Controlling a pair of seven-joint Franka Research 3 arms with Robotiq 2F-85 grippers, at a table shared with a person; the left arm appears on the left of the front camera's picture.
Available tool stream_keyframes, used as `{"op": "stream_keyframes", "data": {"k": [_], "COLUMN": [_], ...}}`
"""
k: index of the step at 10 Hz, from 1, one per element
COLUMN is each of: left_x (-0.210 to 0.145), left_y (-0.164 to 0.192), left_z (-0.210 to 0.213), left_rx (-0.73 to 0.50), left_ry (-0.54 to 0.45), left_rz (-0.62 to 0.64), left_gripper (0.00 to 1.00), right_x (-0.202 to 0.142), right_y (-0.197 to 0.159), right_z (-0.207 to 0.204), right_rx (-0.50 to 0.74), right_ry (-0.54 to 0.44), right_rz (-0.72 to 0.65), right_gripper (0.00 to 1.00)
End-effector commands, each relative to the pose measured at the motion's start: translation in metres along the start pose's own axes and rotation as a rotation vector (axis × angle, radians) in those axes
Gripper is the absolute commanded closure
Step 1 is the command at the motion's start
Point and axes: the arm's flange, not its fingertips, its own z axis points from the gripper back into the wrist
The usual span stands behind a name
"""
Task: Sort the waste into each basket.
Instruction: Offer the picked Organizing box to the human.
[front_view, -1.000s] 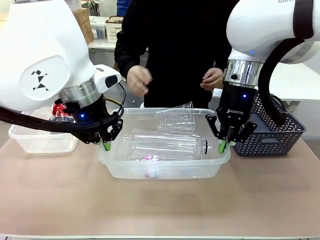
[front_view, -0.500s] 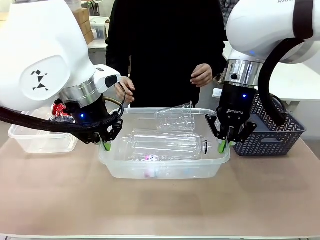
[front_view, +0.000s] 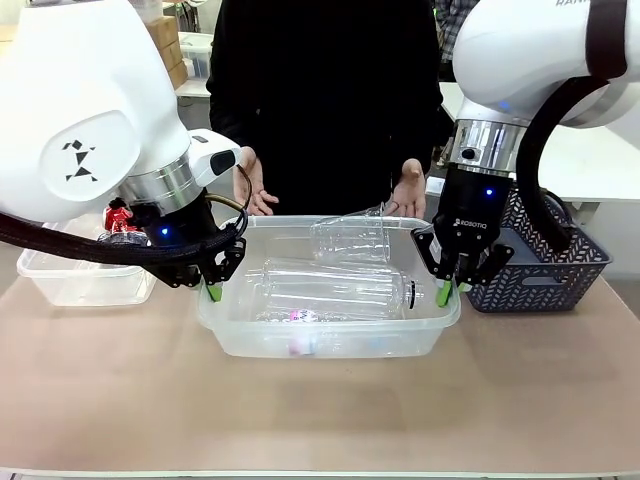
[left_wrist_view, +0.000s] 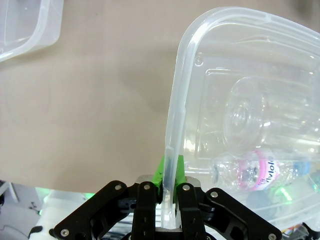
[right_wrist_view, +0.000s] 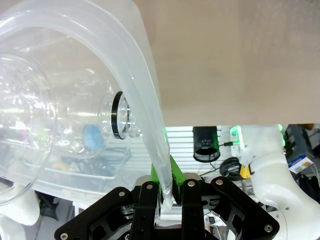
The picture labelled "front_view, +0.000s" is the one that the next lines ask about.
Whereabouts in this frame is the clear lidded storage box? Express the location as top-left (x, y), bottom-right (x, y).
top-left (178, 42), bottom-right (215, 80)

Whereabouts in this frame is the clear plastic cup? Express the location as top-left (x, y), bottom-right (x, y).
top-left (308, 201), bottom-right (392, 265)

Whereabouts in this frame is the white side table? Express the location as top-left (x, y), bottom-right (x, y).
top-left (438, 81), bottom-right (640, 207)

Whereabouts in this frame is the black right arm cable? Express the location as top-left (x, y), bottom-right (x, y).
top-left (516, 73), bottom-right (609, 254)

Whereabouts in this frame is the brown cardboard box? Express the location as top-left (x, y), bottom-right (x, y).
top-left (146, 16), bottom-right (180, 47)
top-left (166, 63), bottom-right (189, 90)
top-left (158, 41), bottom-right (184, 70)

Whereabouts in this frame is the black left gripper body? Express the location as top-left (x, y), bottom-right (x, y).
top-left (143, 193), bottom-right (247, 290)

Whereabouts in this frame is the white desk with legs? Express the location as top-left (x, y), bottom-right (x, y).
top-left (173, 76), bottom-right (213, 100)

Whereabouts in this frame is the small clear plastic container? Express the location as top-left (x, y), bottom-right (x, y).
top-left (16, 232), bottom-right (158, 307)

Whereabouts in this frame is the background person in plaid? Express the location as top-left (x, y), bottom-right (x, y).
top-left (433, 0), bottom-right (482, 65)

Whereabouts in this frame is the person's right hand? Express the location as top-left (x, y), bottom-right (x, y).
top-left (233, 146), bottom-right (280, 217)

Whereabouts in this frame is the small bottle with pink label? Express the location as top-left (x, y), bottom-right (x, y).
top-left (253, 307), bottom-right (354, 327)

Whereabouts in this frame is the clear bottle with pink cap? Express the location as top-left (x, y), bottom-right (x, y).
top-left (285, 335), bottom-right (351, 357)

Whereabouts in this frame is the person's black-sleeved right forearm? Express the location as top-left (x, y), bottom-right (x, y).
top-left (208, 64), bottom-right (261, 154)

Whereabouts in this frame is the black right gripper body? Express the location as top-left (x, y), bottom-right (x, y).
top-left (431, 162), bottom-right (516, 257)

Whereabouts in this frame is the person's black-sleeved left forearm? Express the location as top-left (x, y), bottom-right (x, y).
top-left (399, 74), bottom-right (447, 174)

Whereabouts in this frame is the person's black-clothed torso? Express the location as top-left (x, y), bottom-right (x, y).
top-left (208, 0), bottom-right (447, 220)

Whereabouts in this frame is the dark grey woven plastic basket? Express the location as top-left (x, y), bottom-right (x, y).
top-left (463, 186), bottom-right (615, 315)

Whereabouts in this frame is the person's left hand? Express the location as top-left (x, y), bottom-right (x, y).
top-left (391, 158), bottom-right (430, 218)

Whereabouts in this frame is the red drink can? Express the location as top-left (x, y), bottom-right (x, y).
top-left (101, 198), bottom-right (136, 235)

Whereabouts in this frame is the large clear plastic bottle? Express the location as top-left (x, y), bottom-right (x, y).
top-left (238, 256), bottom-right (427, 322)

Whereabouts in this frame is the large clear plastic container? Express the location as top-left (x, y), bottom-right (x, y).
top-left (196, 213), bottom-right (462, 360)

